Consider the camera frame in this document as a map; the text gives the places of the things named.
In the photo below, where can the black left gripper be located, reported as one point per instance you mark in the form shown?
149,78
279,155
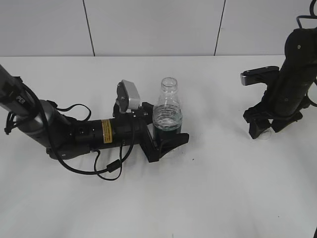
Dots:
132,128

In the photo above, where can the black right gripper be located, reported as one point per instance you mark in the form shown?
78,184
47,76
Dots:
276,111

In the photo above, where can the white green bottle cap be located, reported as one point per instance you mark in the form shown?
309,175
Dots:
265,135

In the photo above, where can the clear plastic water bottle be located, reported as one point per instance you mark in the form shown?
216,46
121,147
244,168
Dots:
167,110

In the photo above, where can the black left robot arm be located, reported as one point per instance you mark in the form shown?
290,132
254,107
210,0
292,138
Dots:
66,137

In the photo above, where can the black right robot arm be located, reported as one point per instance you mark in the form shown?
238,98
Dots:
287,86

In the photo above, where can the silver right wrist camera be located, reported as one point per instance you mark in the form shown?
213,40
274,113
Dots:
265,75

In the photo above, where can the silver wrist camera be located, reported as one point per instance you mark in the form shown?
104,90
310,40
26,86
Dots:
265,75
128,97

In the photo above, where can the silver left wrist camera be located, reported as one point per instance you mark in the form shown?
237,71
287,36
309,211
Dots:
128,97

